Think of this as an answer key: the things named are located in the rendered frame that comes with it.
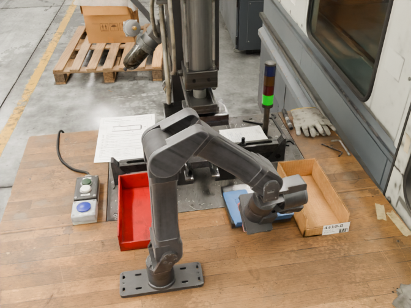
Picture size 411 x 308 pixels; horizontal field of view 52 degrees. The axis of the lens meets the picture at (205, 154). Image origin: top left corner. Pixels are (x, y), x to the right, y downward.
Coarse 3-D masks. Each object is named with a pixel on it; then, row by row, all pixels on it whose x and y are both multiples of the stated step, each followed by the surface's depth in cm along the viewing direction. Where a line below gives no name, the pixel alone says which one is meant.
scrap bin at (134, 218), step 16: (128, 176) 127; (144, 176) 128; (128, 192) 128; (144, 192) 128; (128, 208) 123; (144, 208) 123; (128, 224) 117; (144, 224) 117; (128, 240) 113; (144, 240) 109
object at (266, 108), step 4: (268, 60) 135; (272, 60) 135; (264, 64) 134; (268, 64) 133; (272, 64) 133; (272, 104) 142; (264, 108) 143; (268, 108) 142; (264, 112) 144; (268, 112) 144; (264, 116) 145; (268, 116) 145; (264, 120) 146; (268, 120) 146; (264, 124) 147; (264, 128) 148; (264, 132) 148; (268, 136) 151
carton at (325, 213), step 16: (304, 160) 130; (288, 176) 132; (304, 176) 133; (320, 176) 126; (320, 192) 127; (336, 192) 117; (304, 208) 121; (320, 208) 121; (336, 208) 117; (304, 224) 111; (320, 224) 116; (336, 224) 112
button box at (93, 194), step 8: (56, 144) 150; (72, 168) 138; (88, 176) 131; (96, 176) 131; (80, 184) 128; (96, 184) 128; (80, 192) 125; (88, 192) 125; (96, 192) 125; (80, 200) 123
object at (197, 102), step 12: (192, 96) 120; (204, 96) 119; (168, 108) 122; (180, 108) 122; (192, 108) 115; (204, 108) 116; (216, 108) 116; (204, 120) 119; (216, 120) 120; (228, 120) 120
